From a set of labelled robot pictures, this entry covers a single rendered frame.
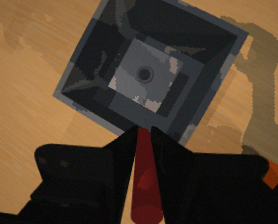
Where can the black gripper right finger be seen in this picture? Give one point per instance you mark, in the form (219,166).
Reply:
(179,169)

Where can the dark red peg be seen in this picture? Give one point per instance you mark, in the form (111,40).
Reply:
(146,205)

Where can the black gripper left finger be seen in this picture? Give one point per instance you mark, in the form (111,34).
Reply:
(112,164)

